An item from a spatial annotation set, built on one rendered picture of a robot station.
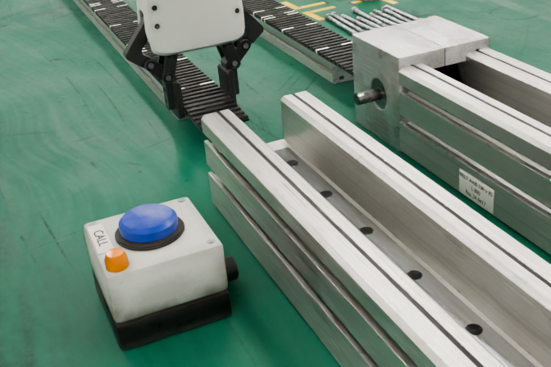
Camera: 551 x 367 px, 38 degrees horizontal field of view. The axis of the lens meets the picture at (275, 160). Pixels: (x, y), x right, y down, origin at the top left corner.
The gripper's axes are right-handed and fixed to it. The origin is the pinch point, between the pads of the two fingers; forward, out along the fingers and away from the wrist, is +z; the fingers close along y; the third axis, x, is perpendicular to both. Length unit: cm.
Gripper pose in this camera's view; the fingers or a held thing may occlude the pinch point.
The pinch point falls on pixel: (202, 92)
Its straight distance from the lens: 85.2
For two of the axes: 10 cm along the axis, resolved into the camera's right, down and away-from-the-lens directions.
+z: 0.8, 8.9, 4.4
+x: 3.9, 3.8, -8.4
